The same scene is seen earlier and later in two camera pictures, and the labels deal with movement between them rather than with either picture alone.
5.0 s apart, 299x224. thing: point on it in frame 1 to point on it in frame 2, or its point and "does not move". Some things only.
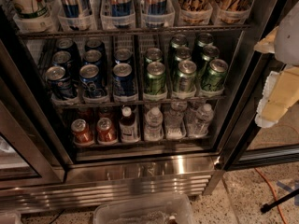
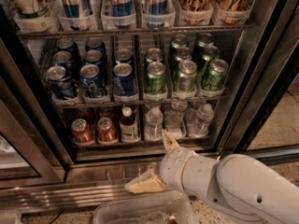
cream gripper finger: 266,45 to 169,142
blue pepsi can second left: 63,59 does not move
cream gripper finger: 280,90 to 147,182
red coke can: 106,132 does not move
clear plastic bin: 170,209 does not move
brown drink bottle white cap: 128,126 does not move
